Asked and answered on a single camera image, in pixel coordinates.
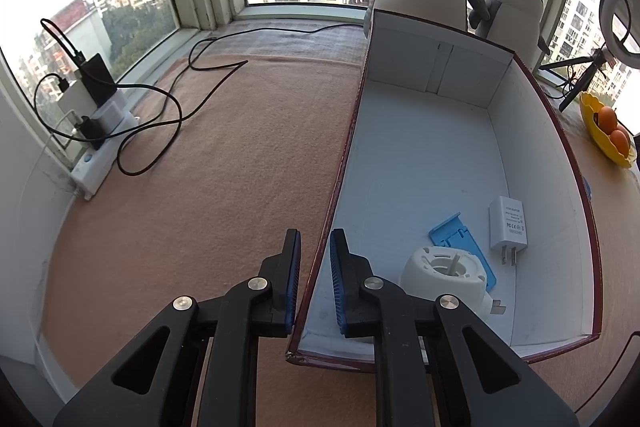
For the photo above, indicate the orange fruit lower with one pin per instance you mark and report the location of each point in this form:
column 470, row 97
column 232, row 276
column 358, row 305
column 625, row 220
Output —
column 619, row 139

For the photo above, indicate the orange fruit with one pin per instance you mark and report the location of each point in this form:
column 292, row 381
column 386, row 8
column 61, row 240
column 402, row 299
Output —
column 607, row 119
column 619, row 139

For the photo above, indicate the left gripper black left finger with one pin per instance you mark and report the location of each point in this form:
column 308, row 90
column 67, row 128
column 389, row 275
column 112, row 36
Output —
column 195, row 363

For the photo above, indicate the white round plug-in device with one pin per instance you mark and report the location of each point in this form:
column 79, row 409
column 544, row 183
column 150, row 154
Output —
column 433, row 271

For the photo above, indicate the black tripod stand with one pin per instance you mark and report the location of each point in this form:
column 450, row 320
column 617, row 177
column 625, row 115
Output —
column 574, row 75

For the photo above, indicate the white USB wall charger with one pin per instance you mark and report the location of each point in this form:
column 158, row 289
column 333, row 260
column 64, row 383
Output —
column 507, row 228

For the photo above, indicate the small penguin plush toy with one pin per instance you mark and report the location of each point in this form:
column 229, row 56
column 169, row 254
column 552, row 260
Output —
column 514, row 24

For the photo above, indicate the red cardboard box white inside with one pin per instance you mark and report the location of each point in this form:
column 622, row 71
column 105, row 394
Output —
column 445, row 122

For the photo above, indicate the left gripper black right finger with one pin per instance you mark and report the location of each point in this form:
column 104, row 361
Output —
column 436, row 361

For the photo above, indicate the black plug adapter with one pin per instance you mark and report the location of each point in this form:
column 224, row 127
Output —
column 91, row 132

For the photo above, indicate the yellow fruit bowl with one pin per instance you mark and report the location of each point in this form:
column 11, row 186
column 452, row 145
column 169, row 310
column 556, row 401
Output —
column 589, row 108

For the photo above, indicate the orange fruit upper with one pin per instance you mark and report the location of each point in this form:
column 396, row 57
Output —
column 607, row 119

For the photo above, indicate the white power strip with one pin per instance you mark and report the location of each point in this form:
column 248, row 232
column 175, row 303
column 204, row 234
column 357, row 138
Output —
column 115, row 121

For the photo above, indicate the blue plastic phone stand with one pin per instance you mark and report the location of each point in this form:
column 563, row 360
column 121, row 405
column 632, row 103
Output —
column 453, row 233

